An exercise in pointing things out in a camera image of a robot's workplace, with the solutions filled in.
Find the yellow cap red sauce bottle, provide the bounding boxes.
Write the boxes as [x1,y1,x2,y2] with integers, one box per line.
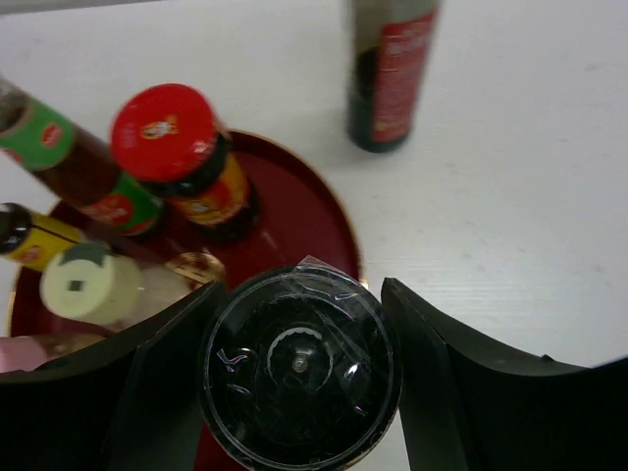
[1,78,164,236]

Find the pink cap shaker bottle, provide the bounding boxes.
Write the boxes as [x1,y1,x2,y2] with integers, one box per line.
[0,337,47,373]

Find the cream cap shaker bottle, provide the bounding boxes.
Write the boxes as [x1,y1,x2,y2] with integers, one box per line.
[39,242,143,327]

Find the dark soy sauce bottle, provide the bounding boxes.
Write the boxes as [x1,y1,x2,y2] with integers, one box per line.
[346,0,441,153]

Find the red cap sauce jar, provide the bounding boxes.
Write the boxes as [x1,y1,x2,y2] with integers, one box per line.
[110,83,259,241]

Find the red round tray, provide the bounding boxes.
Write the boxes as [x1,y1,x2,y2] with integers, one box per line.
[4,128,367,471]

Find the yellow label oil bottle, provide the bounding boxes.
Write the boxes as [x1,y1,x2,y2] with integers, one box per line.
[0,203,87,272]

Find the clear cap pepper grinder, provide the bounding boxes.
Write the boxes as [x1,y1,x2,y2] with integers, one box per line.
[199,256,403,470]

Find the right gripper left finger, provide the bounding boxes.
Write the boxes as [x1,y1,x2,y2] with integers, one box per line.
[1,284,226,470]

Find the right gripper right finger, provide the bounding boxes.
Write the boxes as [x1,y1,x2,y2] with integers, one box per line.
[381,278,627,470]

